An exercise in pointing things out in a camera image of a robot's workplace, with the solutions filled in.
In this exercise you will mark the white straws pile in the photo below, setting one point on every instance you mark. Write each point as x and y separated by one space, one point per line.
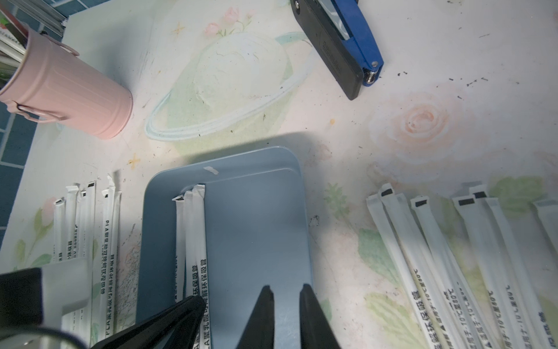
477 270
86 225

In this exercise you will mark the blue black stapler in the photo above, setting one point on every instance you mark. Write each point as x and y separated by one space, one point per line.
342 37

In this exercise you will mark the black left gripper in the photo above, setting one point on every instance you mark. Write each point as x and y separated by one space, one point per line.
34 301

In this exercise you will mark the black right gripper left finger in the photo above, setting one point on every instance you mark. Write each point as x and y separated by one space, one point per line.
260 328

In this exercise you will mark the white straws pile right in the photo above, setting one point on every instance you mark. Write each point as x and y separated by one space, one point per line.
477 270

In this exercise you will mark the pens in cup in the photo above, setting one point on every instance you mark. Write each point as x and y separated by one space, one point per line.
14 39

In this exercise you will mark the pink pen cup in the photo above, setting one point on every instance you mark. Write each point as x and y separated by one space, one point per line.
53 85

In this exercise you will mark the white straw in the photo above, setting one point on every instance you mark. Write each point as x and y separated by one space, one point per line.
197 279
180 248

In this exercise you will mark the blue storage box tray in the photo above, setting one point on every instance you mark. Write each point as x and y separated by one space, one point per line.
256 235

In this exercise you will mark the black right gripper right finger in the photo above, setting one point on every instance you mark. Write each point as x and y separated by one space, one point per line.
315 330

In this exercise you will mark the white straws pile left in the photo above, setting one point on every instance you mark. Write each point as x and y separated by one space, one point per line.
86 225

